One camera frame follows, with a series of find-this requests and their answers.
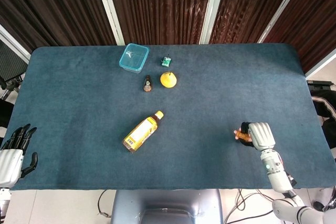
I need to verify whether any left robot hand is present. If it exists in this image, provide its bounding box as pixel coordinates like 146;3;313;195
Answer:
0;123;38;188

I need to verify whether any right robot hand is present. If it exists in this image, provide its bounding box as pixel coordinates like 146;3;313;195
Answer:
237;122;276;152

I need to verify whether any orange turtle toy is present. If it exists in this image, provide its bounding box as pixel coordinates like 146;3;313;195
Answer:
233;129;252;142

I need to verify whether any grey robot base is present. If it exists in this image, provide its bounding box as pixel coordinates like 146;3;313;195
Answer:
110;189;224;224

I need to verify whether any black tripod stand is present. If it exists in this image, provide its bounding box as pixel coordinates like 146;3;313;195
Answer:
0;76;24;104

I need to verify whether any black chair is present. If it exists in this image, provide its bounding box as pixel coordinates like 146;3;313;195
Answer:
306;79;336;148

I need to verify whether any black mesh panel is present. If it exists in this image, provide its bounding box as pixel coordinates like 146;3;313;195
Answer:
0;40;28;82

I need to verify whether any blue table cloth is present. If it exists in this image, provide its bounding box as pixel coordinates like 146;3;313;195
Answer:
4;42;336;191

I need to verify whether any yellow pear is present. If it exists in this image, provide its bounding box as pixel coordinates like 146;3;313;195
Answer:
160;70;177;89

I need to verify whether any yellow tea bottle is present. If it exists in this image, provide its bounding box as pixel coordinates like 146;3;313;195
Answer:
122;110;165;154

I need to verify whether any small brown bottle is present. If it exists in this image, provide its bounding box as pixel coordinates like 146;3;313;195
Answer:
143;74;154;93

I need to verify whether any clear blue plastic container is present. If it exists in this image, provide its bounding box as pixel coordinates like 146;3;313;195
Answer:
119;42;150;74

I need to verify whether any folding screen partition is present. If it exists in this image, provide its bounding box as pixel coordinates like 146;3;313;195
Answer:
0;0;336;78

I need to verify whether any black cable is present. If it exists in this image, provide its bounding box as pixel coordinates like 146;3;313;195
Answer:
225;188;275;224
97;189;112;218

